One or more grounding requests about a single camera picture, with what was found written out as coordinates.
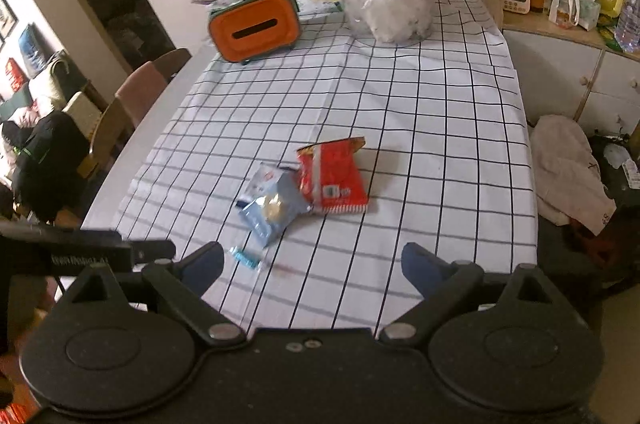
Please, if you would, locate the teal candy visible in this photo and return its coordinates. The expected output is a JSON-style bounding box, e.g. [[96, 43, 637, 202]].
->
[[229, 247, 262, 270]]

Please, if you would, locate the light blue cookie packet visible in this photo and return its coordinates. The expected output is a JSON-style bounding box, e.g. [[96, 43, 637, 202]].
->
[[240, 170, 312, 248]]

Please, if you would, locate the white blue milk tablet packet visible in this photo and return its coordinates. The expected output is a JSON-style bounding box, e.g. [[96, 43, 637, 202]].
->
[[235, 163, 291, 209]]

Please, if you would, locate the red chips bag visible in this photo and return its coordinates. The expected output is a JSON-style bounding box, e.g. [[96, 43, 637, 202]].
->
[[296, 137, 369, 214]]

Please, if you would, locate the black jacket on sofa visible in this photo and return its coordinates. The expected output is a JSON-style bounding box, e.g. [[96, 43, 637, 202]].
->
[[2, 110, 89, 224]]

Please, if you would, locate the wooden chair left side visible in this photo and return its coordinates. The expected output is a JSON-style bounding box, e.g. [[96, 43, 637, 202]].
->
[[78, 48, 192, 178]]

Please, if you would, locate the white black grid tablecloth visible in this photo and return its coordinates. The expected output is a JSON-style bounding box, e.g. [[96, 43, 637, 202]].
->
[[110, 0, 537, 330]]

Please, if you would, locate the beige cloth pile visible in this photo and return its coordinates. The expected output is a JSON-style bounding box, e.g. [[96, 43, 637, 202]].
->
[[529, 114, 616, 236]]

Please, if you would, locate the pink cloth on chair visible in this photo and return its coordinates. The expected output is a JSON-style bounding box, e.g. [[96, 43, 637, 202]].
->
[[115, 62, 167, 127]]

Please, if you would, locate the white side cabinet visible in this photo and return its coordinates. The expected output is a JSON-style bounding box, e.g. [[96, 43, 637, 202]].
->
[[483, 0, 640, 135]]

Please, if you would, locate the orange green tissue box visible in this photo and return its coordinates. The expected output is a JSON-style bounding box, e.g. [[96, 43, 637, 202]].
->
[[207, 0, 302, 62]]

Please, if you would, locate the clear water bottle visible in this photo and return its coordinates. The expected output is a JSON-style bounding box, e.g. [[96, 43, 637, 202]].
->
[[614, 0, 640, 53]]

